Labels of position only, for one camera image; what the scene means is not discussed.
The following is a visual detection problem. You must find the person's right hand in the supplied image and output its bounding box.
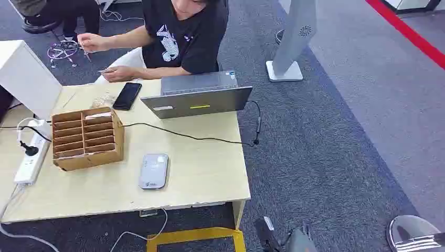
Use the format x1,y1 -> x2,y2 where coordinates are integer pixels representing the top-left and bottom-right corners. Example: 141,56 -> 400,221
77,33 -> 105,54

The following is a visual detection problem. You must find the black smartphone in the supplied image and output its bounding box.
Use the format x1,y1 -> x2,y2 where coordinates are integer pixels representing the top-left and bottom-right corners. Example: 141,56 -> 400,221
112,82 -> 143,111

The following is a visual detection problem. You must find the white cabinet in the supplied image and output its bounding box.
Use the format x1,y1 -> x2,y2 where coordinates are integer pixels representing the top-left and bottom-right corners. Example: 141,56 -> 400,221
0,40 -> 63,121

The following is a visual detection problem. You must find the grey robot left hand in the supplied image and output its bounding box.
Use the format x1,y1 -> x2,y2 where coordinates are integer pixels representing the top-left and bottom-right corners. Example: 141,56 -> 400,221
283,222 -> 319,252

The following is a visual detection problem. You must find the black laptop cable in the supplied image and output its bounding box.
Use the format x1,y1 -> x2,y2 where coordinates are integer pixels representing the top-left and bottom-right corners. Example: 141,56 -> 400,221
123,100 -> 262,147

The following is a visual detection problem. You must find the black thin power cable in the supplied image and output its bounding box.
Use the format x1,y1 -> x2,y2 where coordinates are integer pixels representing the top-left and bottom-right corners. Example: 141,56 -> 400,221
0,125 -> 52,143

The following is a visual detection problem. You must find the white looped cable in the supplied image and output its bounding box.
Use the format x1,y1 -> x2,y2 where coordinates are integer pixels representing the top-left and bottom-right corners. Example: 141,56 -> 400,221
16,117 -> 46,144

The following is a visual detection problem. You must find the person in black shirt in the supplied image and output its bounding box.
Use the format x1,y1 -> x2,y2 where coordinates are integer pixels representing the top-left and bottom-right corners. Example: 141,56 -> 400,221
77,0 -> 230,83

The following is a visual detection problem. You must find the pale card in slot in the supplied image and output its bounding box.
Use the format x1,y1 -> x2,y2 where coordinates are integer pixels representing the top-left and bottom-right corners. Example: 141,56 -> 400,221
85,111 -> 113,121

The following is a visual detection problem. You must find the person's left hand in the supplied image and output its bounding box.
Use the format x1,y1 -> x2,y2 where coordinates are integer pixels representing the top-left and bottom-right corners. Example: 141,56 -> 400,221
101,66 -> 135,83

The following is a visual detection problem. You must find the grey card reader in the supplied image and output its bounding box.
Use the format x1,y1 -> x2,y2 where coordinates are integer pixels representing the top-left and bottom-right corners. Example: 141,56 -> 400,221
139,153 -> 169,191

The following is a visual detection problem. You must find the white thick floor cable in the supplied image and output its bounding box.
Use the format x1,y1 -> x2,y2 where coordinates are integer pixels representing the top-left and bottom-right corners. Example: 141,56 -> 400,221
0,184 -> 60,252

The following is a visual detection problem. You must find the seated person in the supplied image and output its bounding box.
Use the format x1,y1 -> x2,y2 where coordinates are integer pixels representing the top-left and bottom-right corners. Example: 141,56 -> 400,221
10,0 -> 101,41

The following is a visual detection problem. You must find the white thin floor cable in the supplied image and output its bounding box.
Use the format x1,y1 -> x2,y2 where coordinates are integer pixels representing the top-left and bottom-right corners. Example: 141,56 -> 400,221
110,208 -> 168,252

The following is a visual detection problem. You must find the grey laptop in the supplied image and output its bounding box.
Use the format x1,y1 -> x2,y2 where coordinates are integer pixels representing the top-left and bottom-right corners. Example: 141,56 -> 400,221
140,70 -> 253,120

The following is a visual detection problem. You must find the yellow floor tape frame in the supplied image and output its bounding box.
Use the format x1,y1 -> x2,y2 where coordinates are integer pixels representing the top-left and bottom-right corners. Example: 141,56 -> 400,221
146,227 -> 247,252

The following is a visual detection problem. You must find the white power strip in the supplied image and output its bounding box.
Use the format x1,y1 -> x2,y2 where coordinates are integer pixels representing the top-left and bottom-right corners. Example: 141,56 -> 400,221
14,119 -> 51,186

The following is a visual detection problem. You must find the black robot foot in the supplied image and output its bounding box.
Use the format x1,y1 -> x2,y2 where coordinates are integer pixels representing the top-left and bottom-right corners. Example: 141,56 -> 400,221
253,216 -> 283,252

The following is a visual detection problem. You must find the black stool chrome base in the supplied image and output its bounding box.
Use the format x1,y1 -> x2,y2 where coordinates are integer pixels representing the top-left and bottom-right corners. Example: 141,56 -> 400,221
21,15 -> 92,69

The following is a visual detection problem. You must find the white tangled floor cable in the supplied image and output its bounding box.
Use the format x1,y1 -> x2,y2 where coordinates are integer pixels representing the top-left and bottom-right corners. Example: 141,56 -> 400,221
99,7 -> 145,24

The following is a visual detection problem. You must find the white furniture black base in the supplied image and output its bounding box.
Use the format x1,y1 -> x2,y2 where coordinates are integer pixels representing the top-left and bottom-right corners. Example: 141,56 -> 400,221
380,0 -> 442,15

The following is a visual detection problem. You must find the black plug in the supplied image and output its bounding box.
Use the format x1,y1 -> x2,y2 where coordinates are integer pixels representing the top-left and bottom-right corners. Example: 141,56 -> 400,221
19,140 -> 39,157

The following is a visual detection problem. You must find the clear plastic bag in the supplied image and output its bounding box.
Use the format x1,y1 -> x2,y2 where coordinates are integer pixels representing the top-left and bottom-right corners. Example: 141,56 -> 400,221
89,93 -> 118,109

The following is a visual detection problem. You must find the wooden card box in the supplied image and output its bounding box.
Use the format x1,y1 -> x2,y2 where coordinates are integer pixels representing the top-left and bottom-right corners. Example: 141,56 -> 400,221
51,107 -> 125,172

